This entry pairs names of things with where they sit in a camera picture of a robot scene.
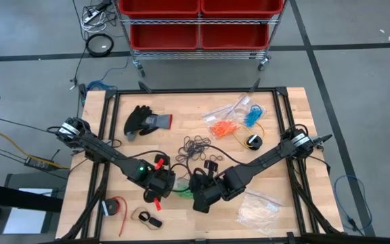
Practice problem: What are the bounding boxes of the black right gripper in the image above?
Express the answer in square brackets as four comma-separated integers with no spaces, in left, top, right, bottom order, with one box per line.
[183,159,223,214]

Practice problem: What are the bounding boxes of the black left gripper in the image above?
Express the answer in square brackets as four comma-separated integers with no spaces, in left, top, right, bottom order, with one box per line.
[143,154,184,205]

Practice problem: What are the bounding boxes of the green rubber band bunch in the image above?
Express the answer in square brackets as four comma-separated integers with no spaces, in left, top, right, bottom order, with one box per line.
[177,184,194,200]

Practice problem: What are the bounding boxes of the stack of clear plastic bags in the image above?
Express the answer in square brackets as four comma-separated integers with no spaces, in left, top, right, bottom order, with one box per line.
[235,188,282,237]

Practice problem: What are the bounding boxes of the blue rubber band bunch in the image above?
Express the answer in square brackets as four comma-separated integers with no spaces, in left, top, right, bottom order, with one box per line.
[244,104,263,128]

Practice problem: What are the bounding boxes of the dark grey rubber band tangle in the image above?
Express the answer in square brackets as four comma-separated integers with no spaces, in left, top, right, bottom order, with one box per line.
[175,135,213,164]

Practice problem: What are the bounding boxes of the small black block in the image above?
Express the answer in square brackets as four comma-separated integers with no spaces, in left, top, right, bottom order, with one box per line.
[147,216,163,229]

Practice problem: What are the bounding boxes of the black and green bag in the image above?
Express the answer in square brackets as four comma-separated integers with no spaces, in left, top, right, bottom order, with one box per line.
[123,104,175,142]

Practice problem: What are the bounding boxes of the red plastic bin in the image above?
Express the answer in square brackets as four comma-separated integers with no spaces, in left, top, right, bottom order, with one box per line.
[118,0,201,18]
[129,23,200,52]
[200,0,284,18]
[200,23,270,51]

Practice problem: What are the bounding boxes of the white panel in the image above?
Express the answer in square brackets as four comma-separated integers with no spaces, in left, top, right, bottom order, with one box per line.
[2,187,53,235]

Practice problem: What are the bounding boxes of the white power strip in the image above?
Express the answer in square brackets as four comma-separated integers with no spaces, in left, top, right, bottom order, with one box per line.
[82,8,101,24]

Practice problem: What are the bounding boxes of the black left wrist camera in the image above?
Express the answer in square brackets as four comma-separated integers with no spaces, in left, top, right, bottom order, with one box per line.
[149,169,175,197]

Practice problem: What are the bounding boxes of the black camera cable loop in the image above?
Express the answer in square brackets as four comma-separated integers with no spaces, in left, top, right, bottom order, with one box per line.
[169,163,192,194]

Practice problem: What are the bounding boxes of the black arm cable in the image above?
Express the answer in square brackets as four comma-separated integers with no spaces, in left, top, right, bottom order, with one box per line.
[127,150,164,161]
[208,144,250,164]

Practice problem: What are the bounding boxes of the red cable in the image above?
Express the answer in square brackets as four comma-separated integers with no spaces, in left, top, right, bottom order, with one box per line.
[111,195,129,238]

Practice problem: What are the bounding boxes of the yellow cable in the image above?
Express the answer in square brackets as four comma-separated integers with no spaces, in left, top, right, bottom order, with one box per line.
[232,122,266,150]

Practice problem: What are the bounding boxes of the blue cable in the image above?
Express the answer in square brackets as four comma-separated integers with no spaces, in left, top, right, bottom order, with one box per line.
[332,174,374,237]
[85,80,118,92]

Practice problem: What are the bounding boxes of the chrome wire shelving rack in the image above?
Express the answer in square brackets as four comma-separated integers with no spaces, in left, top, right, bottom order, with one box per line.
[112,0,286,78]

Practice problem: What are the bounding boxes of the black furniture frame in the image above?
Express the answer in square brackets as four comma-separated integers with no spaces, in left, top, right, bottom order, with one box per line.
[0,181,64,244]

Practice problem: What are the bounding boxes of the orange floor cable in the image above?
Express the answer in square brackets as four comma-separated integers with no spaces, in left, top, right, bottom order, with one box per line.
[0,127,71,170]

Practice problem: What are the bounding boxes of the black round ring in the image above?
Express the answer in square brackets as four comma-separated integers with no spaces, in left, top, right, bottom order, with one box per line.
[84,33,115,58]

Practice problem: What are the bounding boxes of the white cable bundle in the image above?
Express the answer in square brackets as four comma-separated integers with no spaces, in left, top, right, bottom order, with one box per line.
[79,0,118,34]

